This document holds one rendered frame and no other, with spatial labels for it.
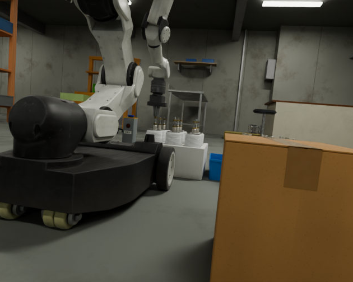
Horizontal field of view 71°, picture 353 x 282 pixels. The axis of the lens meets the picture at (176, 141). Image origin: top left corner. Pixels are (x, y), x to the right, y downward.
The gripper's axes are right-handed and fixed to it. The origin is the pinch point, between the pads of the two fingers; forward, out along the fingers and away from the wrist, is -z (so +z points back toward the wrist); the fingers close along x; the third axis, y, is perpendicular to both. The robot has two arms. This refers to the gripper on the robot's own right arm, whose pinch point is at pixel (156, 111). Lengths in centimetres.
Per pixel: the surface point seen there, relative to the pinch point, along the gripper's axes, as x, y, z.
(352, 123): 172, 354, 17
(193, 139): 24.5, 1.1, -14.3
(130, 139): -14.6, -2.6, -18.6
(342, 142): 161, 352, -15
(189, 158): 24.4, -2.0, -24.9
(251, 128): -4, 505, -6
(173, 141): 13.6, -1.4, -16.7
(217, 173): 39, 7, -33
